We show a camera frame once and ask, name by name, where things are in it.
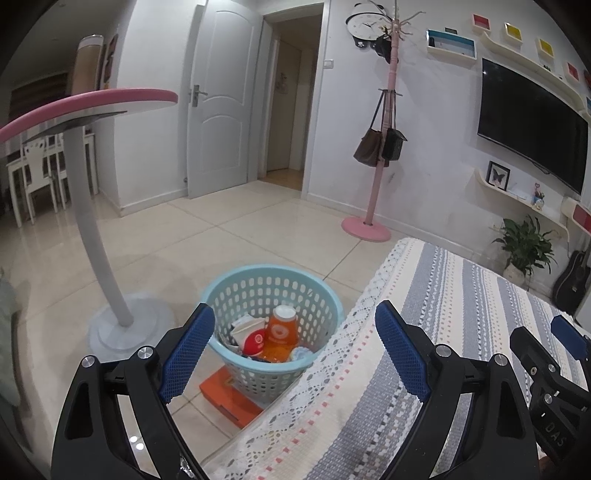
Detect orange paper cup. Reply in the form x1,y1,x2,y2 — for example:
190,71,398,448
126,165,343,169
262,305,298,363

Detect pink round side table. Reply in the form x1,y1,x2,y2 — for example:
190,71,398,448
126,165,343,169
1,88,178,362

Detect black guitar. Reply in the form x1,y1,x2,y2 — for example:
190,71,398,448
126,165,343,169
552,248,590,316

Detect orange box under basket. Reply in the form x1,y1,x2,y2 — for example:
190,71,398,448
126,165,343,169
199,367,263,429

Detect potted green plant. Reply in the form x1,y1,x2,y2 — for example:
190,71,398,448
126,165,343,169
494,215,556,287

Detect white paper in basket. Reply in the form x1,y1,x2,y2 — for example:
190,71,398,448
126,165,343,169
230,313,266,343

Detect light blue plastic basket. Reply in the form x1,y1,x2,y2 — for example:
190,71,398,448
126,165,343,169
202,264,345,405

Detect striped knitted table cloth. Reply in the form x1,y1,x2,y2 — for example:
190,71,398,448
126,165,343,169
205,238,590,479

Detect framed butterfly picture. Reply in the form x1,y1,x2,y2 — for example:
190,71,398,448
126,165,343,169
486,161,510,191

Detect white dining chair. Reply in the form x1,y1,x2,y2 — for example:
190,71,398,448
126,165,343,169
7,134,66,228

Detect black television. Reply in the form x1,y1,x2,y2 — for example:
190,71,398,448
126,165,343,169
478,59,589,194

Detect pink coat stand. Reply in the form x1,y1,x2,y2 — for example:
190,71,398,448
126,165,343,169
342,1,425,243

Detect black handbag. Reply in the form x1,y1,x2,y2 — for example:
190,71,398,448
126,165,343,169
382,90,407,165

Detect brown handbag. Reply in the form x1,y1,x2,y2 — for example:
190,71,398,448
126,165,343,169
353,90,385,167

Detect white door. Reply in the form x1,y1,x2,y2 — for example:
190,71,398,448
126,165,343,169
187,1,263,198

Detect curved white wall shelf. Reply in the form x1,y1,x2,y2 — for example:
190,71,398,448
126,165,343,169
475,168,570,241

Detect panda wall clock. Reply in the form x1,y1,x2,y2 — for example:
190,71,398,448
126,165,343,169
345,1,393,49

